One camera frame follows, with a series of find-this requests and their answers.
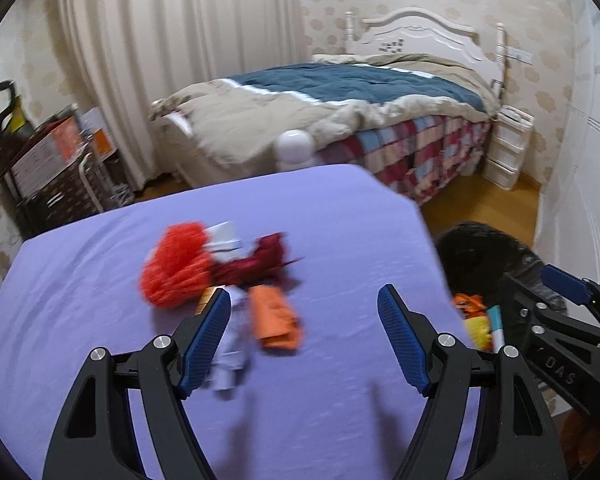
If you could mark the purple tablecloth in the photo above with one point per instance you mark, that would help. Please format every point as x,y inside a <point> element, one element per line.
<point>330,240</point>

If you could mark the red foam fruit net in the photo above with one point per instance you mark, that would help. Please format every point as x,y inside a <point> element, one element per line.
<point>175,265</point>

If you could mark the white door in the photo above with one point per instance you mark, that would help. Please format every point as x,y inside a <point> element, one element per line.
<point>590,160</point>

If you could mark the yellow foam fruit net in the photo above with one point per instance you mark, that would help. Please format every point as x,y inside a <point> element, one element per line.
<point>477,332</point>

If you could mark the brown patterned storage bag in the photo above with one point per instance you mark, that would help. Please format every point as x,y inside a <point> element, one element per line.
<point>60,200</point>

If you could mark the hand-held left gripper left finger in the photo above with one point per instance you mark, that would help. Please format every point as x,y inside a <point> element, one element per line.
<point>207,340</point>

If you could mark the bin with black liner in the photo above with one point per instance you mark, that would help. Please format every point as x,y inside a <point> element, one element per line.
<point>480,255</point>

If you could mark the plaid bedsheet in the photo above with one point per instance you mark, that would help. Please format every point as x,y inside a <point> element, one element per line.
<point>420,150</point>

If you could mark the white foil packet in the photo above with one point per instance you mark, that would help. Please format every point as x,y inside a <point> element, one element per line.
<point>225,235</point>

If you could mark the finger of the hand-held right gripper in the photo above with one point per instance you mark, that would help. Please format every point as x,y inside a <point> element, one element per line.
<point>565,282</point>
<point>527,310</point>

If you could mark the gold labelled wrapper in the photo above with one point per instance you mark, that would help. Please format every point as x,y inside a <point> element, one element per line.
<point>207,297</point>

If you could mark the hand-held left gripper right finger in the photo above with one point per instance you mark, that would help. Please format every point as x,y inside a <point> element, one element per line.
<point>400,340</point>

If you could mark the grey metal folding frame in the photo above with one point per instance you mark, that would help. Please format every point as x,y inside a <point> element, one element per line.
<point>84,170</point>

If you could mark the cream pleated curtain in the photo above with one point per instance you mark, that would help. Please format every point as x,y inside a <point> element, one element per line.
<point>180,35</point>

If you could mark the white and orange box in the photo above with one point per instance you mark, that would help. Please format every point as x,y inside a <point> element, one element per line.
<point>97,135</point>

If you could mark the white plastic drawer cabinet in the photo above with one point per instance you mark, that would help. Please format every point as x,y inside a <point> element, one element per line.
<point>505,155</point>

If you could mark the lavender paper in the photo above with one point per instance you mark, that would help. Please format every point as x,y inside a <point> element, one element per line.
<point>235,340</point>

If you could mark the orange plastic bag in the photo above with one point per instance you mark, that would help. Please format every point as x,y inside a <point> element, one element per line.
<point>470,305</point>

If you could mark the cardboard box with orange print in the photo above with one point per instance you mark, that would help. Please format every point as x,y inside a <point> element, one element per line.
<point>40,155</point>

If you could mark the small orange paper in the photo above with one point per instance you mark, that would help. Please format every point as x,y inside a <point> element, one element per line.
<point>275,320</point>

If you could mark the blue and beige duvet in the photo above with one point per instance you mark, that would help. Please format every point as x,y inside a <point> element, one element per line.
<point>330,80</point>

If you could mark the white wooden bed frame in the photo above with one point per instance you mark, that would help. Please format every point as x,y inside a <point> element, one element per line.
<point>415,35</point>

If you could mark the beige pillow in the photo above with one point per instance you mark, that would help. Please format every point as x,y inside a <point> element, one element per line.
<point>335,58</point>

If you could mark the dark red wrapper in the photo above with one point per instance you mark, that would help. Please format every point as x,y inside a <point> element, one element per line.
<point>260,260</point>

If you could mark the white wall socket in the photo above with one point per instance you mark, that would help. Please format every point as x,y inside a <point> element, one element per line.
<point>519,55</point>

